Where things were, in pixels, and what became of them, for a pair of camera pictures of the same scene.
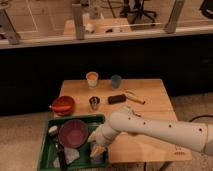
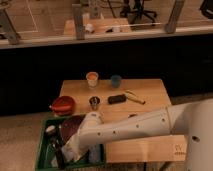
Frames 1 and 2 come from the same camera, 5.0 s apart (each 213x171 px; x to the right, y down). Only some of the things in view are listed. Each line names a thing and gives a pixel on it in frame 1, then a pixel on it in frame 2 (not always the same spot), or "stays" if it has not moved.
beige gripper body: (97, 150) to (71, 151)
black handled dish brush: (53, 131) stays
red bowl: (63, 105) stays
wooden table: (104, 97) stays
